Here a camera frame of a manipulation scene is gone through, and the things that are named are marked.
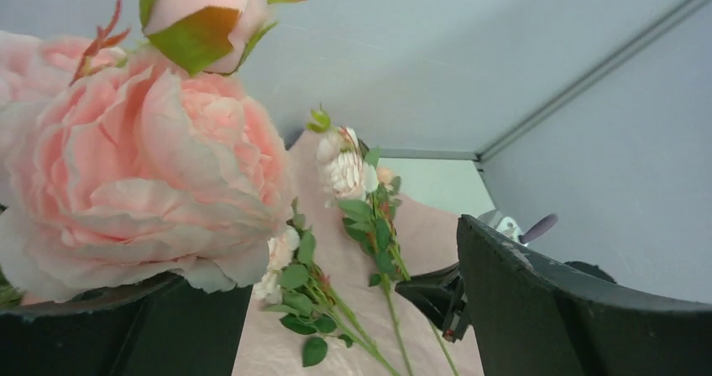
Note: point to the pink wrapping paper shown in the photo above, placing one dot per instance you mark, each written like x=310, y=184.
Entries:
x=427, y=239

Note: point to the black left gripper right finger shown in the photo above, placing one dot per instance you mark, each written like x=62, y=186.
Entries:
x=532, y=315

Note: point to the pink rose stems bunch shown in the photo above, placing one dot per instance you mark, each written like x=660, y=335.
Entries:
x=295, y=286

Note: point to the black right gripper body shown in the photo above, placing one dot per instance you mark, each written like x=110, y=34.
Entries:
x=439, y=295

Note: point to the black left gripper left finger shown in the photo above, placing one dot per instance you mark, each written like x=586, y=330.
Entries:
x=162, y=326

